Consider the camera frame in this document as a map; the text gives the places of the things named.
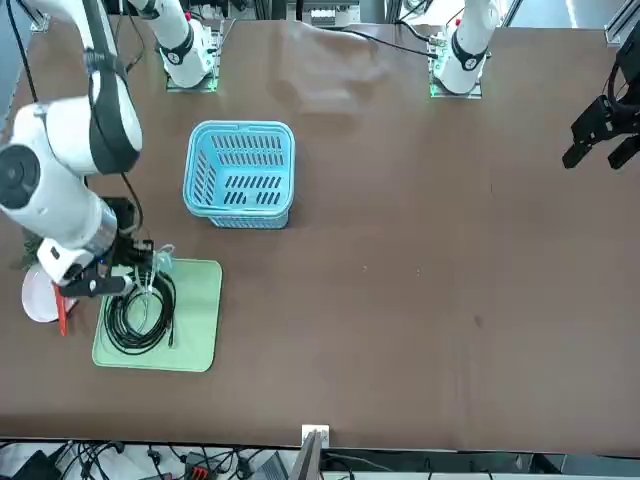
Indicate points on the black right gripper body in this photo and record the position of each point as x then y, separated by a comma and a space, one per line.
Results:
125, 255

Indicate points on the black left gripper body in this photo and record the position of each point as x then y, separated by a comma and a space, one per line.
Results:
629, 70

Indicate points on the orange toy carrot green leaves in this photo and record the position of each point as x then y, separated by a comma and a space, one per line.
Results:
64, 320

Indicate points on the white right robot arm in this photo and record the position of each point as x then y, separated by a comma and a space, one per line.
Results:
50, 200

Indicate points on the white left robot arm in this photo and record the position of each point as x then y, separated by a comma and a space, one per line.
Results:
467, 55

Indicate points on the pink plate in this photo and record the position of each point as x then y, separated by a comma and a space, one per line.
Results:
37, 300

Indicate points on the green tray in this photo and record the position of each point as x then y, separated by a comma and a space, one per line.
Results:
197, 310

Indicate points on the blue plastic basket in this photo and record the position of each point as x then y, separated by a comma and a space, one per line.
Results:
240, 216

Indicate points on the red black power strip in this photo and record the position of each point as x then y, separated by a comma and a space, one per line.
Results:
200, 467

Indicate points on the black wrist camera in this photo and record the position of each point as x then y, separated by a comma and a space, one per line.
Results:
122, 215

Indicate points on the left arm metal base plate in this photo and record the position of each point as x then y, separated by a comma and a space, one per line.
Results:
475, 92

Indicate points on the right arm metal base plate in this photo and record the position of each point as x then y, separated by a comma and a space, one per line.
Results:
210, 65

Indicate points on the aluminium profile post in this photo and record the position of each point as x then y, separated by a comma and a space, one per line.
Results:
312, 450

